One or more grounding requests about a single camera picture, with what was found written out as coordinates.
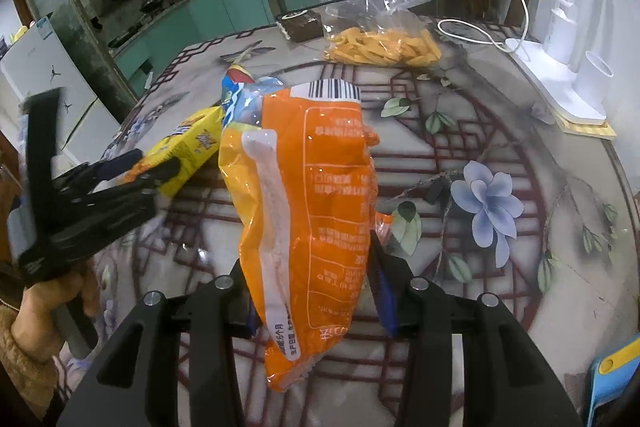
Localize yellow cracker box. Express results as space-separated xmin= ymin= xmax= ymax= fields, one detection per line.
xmin=122 ymin=105 xmax=224 ymax=199

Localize person left hand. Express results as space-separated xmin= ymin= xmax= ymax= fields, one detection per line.
xmin=10 ymin=267 xmax=100 ymax=363

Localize orange snack bag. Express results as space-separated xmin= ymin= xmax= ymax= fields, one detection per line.
xmin=218 ymin=65 xmax=390 ymax=391

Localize white charger plug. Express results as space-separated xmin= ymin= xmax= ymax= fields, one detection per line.
xmin=542 ymin=0 xmax=578 ymax=65

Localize small brown box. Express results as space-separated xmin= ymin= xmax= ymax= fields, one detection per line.
xmin=276 ymin=10 xmax=323 ymax=43

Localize white power strip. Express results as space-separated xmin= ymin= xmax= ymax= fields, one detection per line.
xmin=504 ymin=38 xmax=606 ymax=126

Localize white refrigerator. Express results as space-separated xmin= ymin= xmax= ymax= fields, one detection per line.
xmin=0 ymin=13 xmax=122 ymax=168

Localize blue yellow object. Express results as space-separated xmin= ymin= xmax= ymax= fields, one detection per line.
xmin=586 ymin=337 xmax=639 ymax=426

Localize teal kitchen cabinets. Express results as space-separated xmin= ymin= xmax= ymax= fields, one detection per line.
xmin=114 ymin=0 xmax=273 ymax=96

